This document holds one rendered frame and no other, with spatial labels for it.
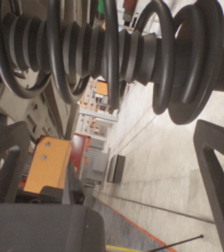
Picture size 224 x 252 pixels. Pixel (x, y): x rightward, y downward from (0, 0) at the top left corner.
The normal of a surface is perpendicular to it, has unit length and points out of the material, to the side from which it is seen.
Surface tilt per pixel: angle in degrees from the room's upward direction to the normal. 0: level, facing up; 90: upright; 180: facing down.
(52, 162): 90
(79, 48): 51
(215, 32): 7
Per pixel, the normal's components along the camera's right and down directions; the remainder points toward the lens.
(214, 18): -0.99, -0.11
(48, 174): 0.13, -0.27
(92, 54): -0.63, 0.23
